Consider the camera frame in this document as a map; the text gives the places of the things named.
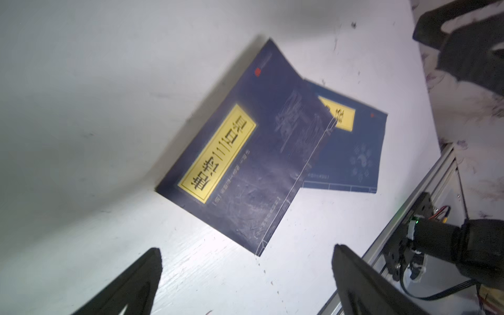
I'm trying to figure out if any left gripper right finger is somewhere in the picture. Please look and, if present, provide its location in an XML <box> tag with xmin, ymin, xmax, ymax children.
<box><xmin>332</xmin><ymin>244</ymin><xmax>426</xmax><ymax>315</ymax></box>

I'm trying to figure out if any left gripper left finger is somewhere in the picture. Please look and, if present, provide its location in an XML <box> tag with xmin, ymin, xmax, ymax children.
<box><xmin>74</xmin><ymin>248</ymin><xmax>162</xmax><ymax>314</ymax></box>

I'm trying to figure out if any dark blue hardcover book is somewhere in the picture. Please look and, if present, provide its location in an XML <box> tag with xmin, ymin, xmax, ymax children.
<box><xmin>156</xmin><ymin>40</ymin><xmax>336</xmax><ymax>256</ymax></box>

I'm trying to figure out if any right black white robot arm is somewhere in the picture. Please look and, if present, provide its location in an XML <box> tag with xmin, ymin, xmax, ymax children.
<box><xmin>412</xmin><ymin>1</ymin><xmax>503</xmax><ymax>289</ymax></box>

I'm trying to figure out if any blue thin booklet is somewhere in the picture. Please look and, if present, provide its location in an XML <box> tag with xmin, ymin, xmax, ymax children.
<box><xmin>303</xmin><ymin>81</ymin><xmax>388</xmax><ymax>194</ymax></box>

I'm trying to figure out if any aluminium mounting rail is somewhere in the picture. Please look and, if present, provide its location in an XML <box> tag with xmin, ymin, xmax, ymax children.
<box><xmin>316</xmin><ymin>143</ymin><xmax>459</xmax><ymax>315</ymax></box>

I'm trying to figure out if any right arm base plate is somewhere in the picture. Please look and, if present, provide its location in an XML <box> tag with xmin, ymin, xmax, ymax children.
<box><xmin>382</xmin><ymin>192</ymin><xmax>434</xmax><ymax>282</ymax></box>

